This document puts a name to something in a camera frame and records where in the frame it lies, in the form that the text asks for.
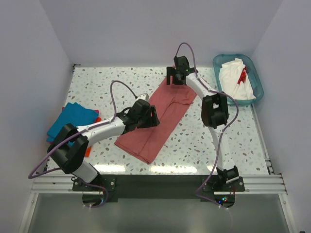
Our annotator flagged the salmon pink t shirt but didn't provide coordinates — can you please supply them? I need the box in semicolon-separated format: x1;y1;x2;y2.
115;80;197;164

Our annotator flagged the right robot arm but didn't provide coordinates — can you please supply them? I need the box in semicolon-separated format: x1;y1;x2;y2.
166;56;239;191

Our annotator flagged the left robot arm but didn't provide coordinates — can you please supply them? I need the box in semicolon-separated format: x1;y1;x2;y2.
48;99;159;190

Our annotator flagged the folded orange t shirt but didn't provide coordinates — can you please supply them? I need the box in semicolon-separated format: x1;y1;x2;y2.
49;116;102;157

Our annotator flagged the white t shirt in bin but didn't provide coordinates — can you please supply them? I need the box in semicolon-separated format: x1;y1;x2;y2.
219;58;256;100

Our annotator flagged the folded teal t shirt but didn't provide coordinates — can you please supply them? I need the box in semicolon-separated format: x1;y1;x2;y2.
47;102;97;139

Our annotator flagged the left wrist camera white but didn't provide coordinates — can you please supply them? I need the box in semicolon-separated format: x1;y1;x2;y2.
136;93;149;102

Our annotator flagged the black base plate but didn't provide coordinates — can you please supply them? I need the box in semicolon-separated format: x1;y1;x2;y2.
71;175;245;208

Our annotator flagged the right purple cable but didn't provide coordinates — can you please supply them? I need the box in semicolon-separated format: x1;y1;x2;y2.
195;42;240;204

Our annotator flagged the aluminium rail frame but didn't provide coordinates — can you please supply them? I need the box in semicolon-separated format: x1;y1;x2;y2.
31;155;297;233

